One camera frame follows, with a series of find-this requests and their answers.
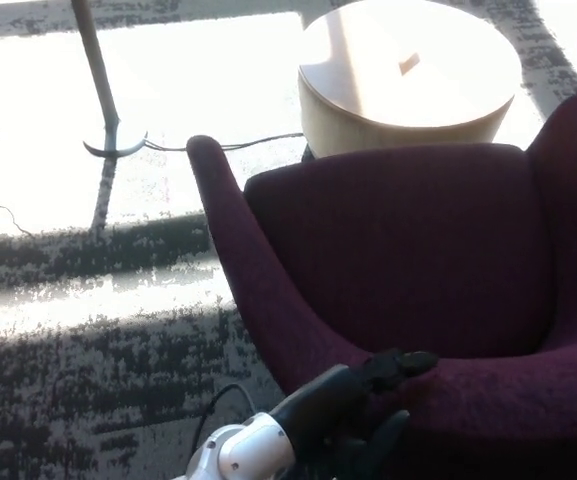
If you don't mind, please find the black robot wrist cable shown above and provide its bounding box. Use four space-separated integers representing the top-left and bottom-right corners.
190 382 257 451

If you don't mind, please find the floor lamp pole with base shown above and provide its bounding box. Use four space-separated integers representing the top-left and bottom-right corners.
70 0 149 161

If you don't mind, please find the thin lamp power cable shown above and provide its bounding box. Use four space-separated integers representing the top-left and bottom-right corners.
142 132 304 152

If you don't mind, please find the small wooden table tab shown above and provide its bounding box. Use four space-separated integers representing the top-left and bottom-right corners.
398 52 422 76

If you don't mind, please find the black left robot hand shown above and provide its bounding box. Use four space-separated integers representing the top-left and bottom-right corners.
267 348 440 480

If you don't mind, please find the purple fabric armchair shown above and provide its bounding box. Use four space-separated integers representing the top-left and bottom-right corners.
186 92 577 480

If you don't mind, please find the round beige side table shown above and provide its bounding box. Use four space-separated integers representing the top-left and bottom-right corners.
296 0 523 159

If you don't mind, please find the thin black floor cable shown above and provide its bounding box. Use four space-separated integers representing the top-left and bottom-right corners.
0 203 37 239

